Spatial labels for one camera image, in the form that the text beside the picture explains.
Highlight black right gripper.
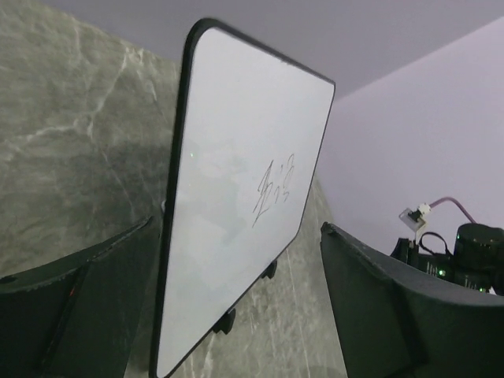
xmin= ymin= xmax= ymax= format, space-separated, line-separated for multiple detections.
xmin=391 ymin=223 xmax=503 ymax=294

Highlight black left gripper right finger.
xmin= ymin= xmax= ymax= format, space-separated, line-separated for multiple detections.
xmin=321 ymin=223 xmax=503 ymax=377

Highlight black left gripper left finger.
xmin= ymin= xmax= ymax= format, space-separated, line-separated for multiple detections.
xmin=1 ymin=217 xmax=159 ymax=377

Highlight white whiteboard black frame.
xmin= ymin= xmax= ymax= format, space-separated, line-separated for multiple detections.
xmin=149 ymin=17 xmax=336 ymax=377

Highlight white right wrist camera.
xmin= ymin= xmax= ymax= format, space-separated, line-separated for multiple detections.
xmin=398 ymin=203 xmax=432 ymax=240

